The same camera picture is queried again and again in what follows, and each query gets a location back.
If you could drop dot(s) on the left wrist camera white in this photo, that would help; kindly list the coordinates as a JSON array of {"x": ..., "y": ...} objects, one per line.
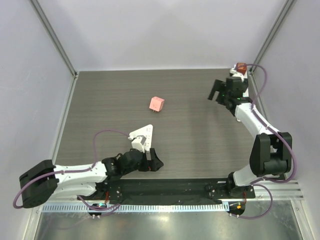
[{"x": 141, "y": 143}]

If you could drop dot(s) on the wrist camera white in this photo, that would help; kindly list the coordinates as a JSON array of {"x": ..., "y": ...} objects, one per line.
[
  {"x": 141, "y": 143},
  {"x": 234, "y": 73}
]

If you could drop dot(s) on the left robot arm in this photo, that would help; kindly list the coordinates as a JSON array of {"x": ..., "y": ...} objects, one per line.
[{"x": 46, "y": 180}]

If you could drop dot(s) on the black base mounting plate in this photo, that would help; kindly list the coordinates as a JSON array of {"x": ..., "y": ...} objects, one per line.
[{"x": 168, "y": 192}]

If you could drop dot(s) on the white slotted cable duct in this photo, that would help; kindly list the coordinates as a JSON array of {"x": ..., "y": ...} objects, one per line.
[{"x": 81, "y": 208}]

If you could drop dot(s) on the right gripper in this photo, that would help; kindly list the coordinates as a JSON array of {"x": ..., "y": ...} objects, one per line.
[{"x": 219, "y": 92}]

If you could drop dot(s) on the red-brown plug adapter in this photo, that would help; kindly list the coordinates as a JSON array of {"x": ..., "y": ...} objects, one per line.
[{"x": 241, "y": 67}]

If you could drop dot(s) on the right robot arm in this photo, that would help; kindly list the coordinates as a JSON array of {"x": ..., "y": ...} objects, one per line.
[{"x": 271, "y": 154}]

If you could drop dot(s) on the pink cube plug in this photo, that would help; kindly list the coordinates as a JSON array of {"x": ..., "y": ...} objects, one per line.
[{"x": 156, "y": 104}]

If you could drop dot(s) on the right aluminium frame post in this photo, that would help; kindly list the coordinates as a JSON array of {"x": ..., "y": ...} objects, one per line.
[{"x": 280, "y": 19}]

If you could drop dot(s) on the aluminium frame post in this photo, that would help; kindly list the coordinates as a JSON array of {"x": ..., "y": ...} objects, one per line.
[
  {"x": 52, "y": 35},
  {"x": 280, "y": 19}
]

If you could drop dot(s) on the left aluminium frame post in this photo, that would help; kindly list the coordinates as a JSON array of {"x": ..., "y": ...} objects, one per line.
[{"x": 52, "y": 35}]

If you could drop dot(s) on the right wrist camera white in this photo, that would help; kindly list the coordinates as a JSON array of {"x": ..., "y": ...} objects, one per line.
[{"x": 234, "y": 73}]

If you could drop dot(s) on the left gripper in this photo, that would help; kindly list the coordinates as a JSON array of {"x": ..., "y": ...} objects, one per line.
[{"x": 155, "y": 162}]

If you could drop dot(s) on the white triangular socket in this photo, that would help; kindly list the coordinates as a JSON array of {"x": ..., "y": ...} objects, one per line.
[{"x": 146, "y": 131}]

